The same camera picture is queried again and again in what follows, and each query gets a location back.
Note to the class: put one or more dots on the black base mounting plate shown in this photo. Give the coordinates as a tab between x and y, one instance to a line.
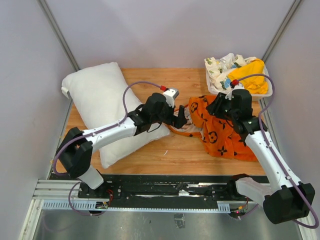
163	190

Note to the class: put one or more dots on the left aluminium corner post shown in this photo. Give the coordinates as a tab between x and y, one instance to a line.
43	4

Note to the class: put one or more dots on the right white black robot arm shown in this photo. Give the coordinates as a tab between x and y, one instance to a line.
286	198

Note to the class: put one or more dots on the right aluminium corner post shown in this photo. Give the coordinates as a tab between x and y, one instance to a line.
294	7

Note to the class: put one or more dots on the yellow and white floral cloth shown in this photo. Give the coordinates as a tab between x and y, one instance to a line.
221	72

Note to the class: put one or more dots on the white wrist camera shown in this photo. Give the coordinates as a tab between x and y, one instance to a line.
170	95
239	86

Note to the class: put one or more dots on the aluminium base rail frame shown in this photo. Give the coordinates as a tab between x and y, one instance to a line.
63	189

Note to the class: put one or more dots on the grey slotted cable duct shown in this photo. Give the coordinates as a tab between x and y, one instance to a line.
92	205

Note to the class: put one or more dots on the aluminium corner post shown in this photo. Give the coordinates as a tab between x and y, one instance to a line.
43	4
294	7

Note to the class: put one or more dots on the orange black-patterned plush pillowcase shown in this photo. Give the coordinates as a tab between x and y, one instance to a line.
217	136

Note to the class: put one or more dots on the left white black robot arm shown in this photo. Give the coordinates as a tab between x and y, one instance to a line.
77	147

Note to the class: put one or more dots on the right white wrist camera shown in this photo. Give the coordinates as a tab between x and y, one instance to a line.
239	86

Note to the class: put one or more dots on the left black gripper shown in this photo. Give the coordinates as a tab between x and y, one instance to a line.
178	121

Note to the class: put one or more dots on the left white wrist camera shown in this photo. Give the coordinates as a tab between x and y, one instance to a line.
170	95

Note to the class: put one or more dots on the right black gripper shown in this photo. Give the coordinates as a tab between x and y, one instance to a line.
214	108

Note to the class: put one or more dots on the white pillow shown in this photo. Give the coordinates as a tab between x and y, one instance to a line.
100	96

